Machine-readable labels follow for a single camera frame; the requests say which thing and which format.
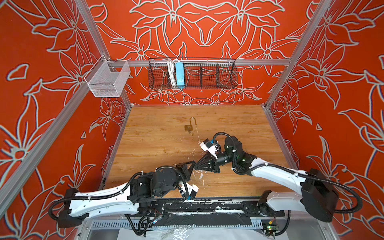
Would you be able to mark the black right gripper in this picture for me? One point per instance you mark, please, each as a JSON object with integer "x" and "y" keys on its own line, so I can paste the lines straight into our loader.
{"x": 213, "y": 164}

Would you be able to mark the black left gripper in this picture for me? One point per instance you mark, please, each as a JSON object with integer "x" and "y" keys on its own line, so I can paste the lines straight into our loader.
{"x": 187, "y": 172}

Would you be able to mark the brass padlock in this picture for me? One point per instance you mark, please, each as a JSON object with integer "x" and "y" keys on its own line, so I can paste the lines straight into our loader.
{"x": 191, "y": 126}

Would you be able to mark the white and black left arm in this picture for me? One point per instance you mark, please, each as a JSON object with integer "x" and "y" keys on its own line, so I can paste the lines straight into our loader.
{"x": 136, "y": 199}

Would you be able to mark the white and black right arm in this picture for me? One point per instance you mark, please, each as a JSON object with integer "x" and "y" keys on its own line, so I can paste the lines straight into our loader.
{"x": 310, "y": 191}

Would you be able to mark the light blue box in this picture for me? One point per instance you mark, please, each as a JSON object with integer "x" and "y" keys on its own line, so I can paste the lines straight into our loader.
{"x": 180, "y": 75}

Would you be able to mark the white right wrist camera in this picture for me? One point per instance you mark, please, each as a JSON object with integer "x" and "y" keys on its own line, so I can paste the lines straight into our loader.
{"x": 209, "y": 146}

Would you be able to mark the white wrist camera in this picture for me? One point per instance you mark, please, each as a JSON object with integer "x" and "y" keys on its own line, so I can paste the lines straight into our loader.
{"x": 192, "y": 191}
{"x": 209, "y": 146}

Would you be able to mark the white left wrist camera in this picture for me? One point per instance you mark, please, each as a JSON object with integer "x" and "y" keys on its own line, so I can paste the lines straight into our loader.
{"x": 192, "y": 191}

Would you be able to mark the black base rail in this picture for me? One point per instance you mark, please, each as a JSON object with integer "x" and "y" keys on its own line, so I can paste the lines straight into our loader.
{"x": 208, "y": 212}

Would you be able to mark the black wire wall basket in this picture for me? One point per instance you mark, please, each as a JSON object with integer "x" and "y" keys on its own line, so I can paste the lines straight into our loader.
{"x": 200, "y": 73}

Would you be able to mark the white mesh wall basket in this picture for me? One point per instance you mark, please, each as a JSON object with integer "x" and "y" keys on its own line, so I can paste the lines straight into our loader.
{"x": 104, "y": 82}

